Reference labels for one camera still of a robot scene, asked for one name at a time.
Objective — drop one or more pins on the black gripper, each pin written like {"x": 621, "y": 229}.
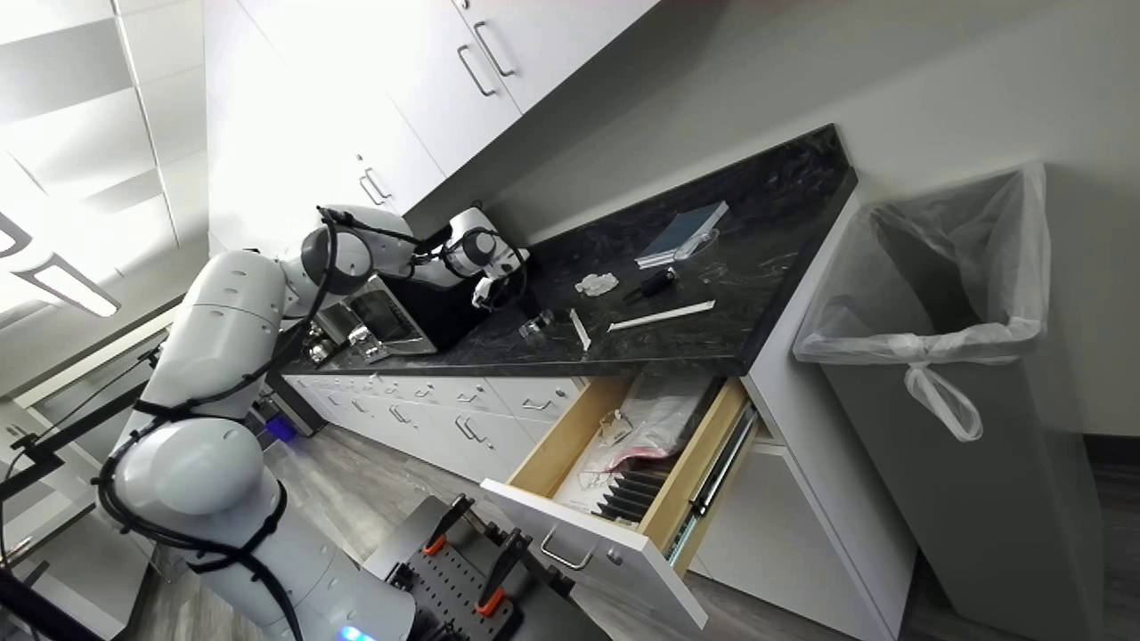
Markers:
{"x": 505, "y": 288}

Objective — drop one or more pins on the orange black bar clamp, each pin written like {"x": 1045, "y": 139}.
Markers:
{"x": 493, "y": 601}
{"x": 436, "y": 545}

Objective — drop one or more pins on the white-fronted wooden drawer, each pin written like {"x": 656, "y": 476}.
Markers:
{"x": 593, "y": 571}

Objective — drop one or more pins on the clear bag with papers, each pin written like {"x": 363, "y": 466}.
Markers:
{"x": 641, "y": 431}

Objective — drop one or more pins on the crumpled white paper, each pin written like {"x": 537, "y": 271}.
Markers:
{"x": 595, "y": 284}

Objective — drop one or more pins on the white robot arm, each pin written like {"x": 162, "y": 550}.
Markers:
{"x": 226, "y": 322}

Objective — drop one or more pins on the white wall cabinet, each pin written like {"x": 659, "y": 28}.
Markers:
{"x": 358, "y": 84}

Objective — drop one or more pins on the small clear glass bowl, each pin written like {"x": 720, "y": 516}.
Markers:
{"x": 537, "y": 330}

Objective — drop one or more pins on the blue book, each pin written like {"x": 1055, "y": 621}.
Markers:
{"x": 682, "y": 237}

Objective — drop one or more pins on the ceiling light fixture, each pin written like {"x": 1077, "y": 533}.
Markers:
{"x": 74, "y": 287}

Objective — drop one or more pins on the black bike light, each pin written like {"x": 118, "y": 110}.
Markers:
{"x": 659, "y": 284}

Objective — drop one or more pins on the short white wrapped stick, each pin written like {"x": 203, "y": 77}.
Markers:
{"x": 582, "y": 330}

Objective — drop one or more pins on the black pegboard plate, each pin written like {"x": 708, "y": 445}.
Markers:
{"x": 457, "y": 593}

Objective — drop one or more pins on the grey trash bin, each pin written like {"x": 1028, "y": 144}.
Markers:
{"x": 983, "y": 498}

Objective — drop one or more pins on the long white wrapped stick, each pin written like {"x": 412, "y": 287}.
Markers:
{"x": 659, "y": 314}

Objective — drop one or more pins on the black slotted knife organizer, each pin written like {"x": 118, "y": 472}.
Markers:
{"x": 629, "y": 496}

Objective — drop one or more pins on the black metal stand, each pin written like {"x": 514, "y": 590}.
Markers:
{"x": 74, "y": 430}

